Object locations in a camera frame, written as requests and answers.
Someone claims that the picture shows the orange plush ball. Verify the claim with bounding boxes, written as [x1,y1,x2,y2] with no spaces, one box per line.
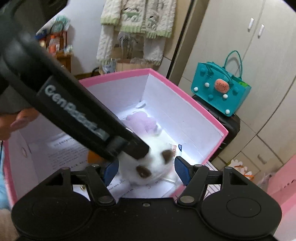
[87,150,105,164]

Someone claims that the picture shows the wet wipes pack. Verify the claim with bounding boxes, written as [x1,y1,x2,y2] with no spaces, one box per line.
[170,143,183,158]

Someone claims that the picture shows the white plush toy brown tail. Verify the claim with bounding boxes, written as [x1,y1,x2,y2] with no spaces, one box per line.
[118,144,174,185]

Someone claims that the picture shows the purple plush star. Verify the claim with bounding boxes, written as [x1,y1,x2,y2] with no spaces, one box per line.
[122,111,158,136]

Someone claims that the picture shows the person's hand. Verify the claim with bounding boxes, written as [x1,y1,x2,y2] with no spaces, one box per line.
[0,108,39,141]

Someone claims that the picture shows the wooden side table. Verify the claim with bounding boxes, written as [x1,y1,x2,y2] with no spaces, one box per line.
[36,31,72,72]

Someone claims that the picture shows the white orange printed bag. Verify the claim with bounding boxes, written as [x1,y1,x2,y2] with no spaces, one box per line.
[228,159,254,181]

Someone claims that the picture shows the pink storage box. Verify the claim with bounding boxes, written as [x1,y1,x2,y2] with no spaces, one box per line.
[2,69,228,205]

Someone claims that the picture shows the black suitcase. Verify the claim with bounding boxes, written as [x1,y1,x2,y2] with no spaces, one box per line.
[191,94,241,163]

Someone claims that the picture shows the pink paper bag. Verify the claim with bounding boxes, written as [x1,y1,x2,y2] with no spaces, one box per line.
[267,156,296,240]

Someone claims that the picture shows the brown paper bag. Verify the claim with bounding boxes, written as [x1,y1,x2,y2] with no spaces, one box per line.
[115,58,154,72]

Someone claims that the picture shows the teal felt handbag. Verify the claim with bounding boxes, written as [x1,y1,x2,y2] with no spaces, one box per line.
[191,50,251,117]

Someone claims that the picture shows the cream knitted cardigan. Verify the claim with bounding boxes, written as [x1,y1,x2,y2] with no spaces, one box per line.
[96,1,177,66]

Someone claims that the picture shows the beige wardrobe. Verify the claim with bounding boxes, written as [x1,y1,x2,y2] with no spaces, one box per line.
[166,0,296,176]

